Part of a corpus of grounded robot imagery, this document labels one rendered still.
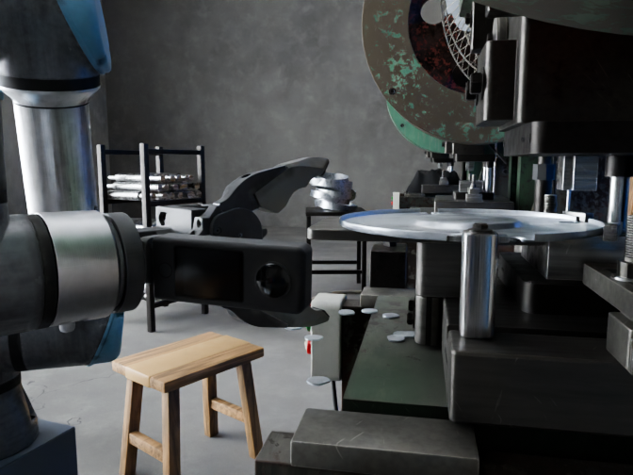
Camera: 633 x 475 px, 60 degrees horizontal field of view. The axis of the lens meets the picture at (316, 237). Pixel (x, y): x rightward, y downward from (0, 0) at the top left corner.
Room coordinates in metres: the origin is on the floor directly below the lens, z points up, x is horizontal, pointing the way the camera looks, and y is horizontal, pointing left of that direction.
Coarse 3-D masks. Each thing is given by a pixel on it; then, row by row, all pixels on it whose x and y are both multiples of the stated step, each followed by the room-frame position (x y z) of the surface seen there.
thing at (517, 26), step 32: (512, 32) 0.61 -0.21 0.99; (544, 32) 0.55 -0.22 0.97; (576, 32) 0.54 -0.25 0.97; (480, 64) 0.63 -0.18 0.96; (512, 64) 0.57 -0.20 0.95; (544, 64) 0.54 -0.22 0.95; (576, 64) 0.54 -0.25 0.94; (608, 64) 0.53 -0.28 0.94; (480, 96) 0.60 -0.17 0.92; (512, 96) 0.57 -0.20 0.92; (544, 96) 0.54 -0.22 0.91; (576, 96) 0.54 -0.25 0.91; (608, 96) 0.53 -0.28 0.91; (512, 128) 0.63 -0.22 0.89
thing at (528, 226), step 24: (360, 216) 0.72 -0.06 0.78; (384, 216) 0.72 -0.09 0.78; (408, 216) 0.72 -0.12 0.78; (432, 216) 0.66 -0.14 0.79; (456, 216) 0.66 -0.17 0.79; (480, 216) 0.66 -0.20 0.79; (504, 216) 0.72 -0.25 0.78; (528, 216) 0.72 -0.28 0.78; (552, 216) 0.69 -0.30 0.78; (576, 216) 0.66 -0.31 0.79; (528, 240) 0.49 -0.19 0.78; (552, 240) 0.49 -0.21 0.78
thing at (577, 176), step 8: (560, 160) 0.61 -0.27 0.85; (568, 160) 0.60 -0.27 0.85; (576, 160) 0.59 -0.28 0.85; (584, 160) 0.58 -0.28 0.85; (592, 160) 0.58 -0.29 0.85; (560, 168) 0.61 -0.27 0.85; (568, 168) 0.60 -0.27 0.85; (576, 168) 0.59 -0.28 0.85; (584, 168) 0.58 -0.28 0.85; (592, 168) 0.58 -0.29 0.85; (560, 176) 0.61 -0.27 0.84; (568, 176) 0.60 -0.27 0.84; (576, 176) 0.59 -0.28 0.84; (584, 176) 0.58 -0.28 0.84; (592, 176) 0.58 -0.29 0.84; (560, 184) 0.61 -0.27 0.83; (568, 184) 0.60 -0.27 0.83; (576, 184) 0.59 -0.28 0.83; (584, 184) 0.58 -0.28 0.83; (592, 184) 0.58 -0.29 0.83
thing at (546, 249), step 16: (576, 240) 0.54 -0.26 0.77; (592, 240) 0.53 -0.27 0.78; (624, 240) 0.53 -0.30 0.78; (528, 256) 0.64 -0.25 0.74; (544, 256) 0.56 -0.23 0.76; (560, 256) 0.54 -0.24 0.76; (576, 256) 0.54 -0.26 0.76; (592, 256) 0.53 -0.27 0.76; (608, 256) 0.53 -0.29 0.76; (624, 256) 0.53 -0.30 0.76; (544, 272) 0.55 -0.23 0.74; (560, 272) 0.54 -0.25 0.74; (576, 272) 0.54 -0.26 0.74
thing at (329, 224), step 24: (360, 240) 0.58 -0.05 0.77; (384, 240) 0.58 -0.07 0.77; (408, 240) 0.57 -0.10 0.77; (432, 240) 0.57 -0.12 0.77; (432, 264) 0.59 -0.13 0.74; (456, 264) 0.58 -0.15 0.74; (432, 288) 0.59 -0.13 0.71; (456, 288) 0.58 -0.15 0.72; (408, 312) 0.61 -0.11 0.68; (432, 312) 0.59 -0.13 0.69; (432, 336) 0.59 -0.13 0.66
